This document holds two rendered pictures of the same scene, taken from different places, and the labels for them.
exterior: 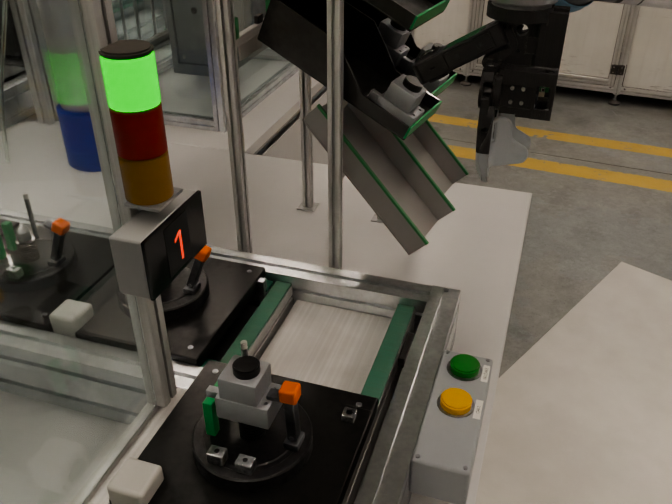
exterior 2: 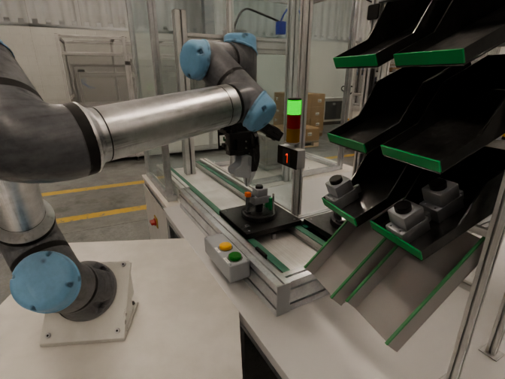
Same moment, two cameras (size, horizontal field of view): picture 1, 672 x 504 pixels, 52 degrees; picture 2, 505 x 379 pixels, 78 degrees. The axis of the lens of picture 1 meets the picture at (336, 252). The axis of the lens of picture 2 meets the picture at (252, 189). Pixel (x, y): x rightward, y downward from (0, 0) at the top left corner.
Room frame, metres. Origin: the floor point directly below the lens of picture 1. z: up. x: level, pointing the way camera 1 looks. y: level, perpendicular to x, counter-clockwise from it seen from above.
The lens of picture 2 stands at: (1.32, -0.76, 1.50)
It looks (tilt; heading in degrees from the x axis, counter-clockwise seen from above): 20 degrees down; 133
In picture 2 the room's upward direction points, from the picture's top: straight up
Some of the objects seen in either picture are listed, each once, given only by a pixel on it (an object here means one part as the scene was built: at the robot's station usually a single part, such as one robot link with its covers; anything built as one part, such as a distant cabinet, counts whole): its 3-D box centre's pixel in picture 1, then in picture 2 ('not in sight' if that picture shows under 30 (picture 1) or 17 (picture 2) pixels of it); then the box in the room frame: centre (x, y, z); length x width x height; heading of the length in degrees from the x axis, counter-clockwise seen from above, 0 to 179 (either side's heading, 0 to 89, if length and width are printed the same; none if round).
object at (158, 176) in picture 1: (146, 173); (292, 134); (0.64, 0.20, 1.28); 0.05 x 0.05 x 0.05
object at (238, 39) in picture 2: not in sight; (239, 60); (0.77, -0.20, 1.53); 0.09 x 0.08 x 0.11; 94
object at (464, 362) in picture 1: (464, 368); (234, 257); (0.71, -0.18, 0.96); 0.04 x 0.04 x 0.02
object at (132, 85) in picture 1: (131, 78); (294, 107); (0.64, 0.20, 1.38); 0.05 x 0.05 x 0.05
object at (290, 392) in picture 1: (285, 410); (249, 201); (0.55, 0.06, 1.04); 0.04 x 0.02 x 0.08; 72
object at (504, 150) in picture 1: (502, 152); (238, 168); (0.75, -0.20, 1.26); 0.06 x 0.03 x 0.09; 72
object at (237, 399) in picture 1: (240, 385); (261, 193); (0.57, 0.11, 1.06); 0.08 x 0.04 x 0.07; 72
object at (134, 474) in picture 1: (136, 487); not in sight; (0.50, 0.22, 0.97); 0.05 x 0.05 x 0.04; 72
